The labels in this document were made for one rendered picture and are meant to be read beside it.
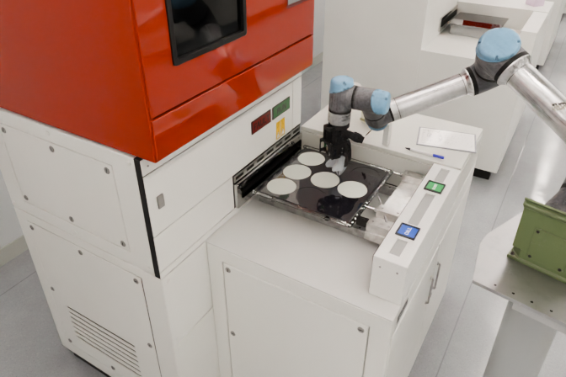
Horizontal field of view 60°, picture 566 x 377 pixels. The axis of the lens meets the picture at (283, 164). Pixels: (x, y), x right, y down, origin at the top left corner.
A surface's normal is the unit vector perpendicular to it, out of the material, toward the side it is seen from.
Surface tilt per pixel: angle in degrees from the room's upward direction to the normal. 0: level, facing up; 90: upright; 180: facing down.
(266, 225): 0
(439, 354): 0
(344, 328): 90
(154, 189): 90
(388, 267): 90
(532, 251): 90
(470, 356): 0
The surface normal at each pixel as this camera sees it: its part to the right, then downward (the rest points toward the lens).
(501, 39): -0.36, -0.40
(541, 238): -0.68, 0.38
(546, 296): 0.00, -0.85
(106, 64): -0.51, 0.45
